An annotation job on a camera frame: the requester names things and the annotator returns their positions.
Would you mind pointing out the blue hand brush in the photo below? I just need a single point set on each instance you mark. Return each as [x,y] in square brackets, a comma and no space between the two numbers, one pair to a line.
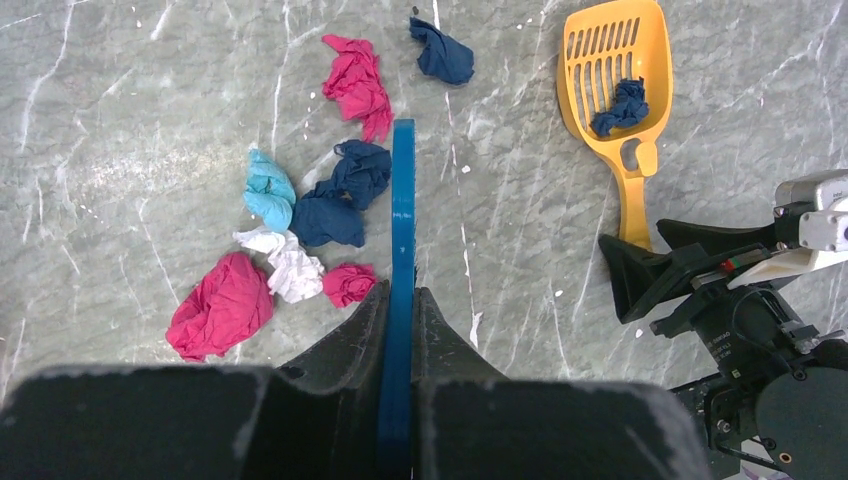
[393,449]

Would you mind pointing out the cyan paper scrap top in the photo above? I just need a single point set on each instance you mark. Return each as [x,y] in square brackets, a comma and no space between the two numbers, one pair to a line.
[269,192]

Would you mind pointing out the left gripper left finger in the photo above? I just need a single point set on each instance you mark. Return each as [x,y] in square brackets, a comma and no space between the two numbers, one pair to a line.
[332,396]

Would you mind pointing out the pink paper scrap left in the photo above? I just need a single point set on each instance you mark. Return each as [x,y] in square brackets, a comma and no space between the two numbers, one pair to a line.
[348,283]

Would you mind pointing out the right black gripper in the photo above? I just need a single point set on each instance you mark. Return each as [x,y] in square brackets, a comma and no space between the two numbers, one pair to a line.
[779,399]

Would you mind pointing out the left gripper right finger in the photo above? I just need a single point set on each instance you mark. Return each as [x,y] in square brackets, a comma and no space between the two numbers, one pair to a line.
[454,422]

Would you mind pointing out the pink paper scrap lone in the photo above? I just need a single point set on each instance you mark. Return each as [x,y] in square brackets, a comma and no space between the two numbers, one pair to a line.
[229,305]

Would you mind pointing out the navy paper scrap middle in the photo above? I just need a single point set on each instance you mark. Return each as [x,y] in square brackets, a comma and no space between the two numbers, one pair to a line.
[628,110]

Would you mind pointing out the navy paper scrap small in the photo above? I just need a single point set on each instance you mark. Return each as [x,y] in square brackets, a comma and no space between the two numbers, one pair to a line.
[332,210]

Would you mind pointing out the pink paper scrap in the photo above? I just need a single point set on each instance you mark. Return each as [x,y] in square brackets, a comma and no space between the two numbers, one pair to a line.
[348,283]
[355,84]

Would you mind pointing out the pink paper scrap right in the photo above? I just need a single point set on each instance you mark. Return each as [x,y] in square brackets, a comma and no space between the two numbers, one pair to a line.
[355,84]

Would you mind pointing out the orange slotted scoop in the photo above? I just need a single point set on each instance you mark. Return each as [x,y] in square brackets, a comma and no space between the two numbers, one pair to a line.
[602,45]

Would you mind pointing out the white paper scrap left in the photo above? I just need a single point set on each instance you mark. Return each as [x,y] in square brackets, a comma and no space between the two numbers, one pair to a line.
[296,275]

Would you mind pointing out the navy paper scrap upper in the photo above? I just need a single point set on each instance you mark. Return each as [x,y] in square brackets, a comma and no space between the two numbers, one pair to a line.
[442,56]

